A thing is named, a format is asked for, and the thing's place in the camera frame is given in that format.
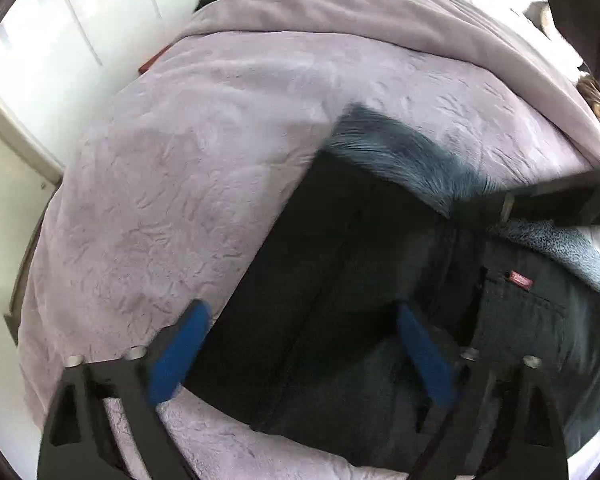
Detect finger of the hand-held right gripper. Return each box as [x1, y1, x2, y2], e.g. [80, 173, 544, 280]
[460, 169, 600, 228]

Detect lilac embossed bedspread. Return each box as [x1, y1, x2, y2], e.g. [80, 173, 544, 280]
[19, 30, 598, 480]

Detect grey smooth blanket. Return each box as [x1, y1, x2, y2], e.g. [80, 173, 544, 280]
[182, 0, 600, 166]

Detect red-brown item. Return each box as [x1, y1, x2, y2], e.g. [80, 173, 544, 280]
[138, 44, 173, 77]

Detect white wardrobe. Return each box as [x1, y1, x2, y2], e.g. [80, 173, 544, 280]
[0, 0, 266, 480]

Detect black pants with grey lining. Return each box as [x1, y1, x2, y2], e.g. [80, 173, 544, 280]
[182, 102, 600, 471]

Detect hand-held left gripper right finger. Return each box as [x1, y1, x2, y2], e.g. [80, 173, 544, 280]
[396, 301, 570, 480]

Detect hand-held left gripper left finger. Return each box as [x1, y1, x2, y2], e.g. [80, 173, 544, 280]
[36, 299, 212, 480]

